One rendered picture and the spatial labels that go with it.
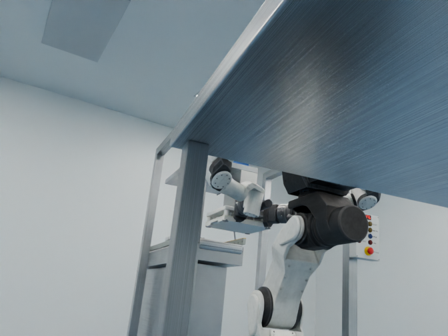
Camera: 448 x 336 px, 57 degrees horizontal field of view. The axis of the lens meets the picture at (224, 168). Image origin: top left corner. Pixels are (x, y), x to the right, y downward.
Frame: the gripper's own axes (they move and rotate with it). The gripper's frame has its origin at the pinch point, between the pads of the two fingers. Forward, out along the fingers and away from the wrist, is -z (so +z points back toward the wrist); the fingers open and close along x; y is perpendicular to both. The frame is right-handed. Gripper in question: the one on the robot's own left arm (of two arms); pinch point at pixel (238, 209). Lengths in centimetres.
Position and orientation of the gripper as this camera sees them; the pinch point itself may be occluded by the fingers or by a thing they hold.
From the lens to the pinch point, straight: 193.0
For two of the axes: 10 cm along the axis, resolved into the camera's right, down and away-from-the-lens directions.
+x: -1.1, 9.5, -2.9
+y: 9.6, 1.8, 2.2
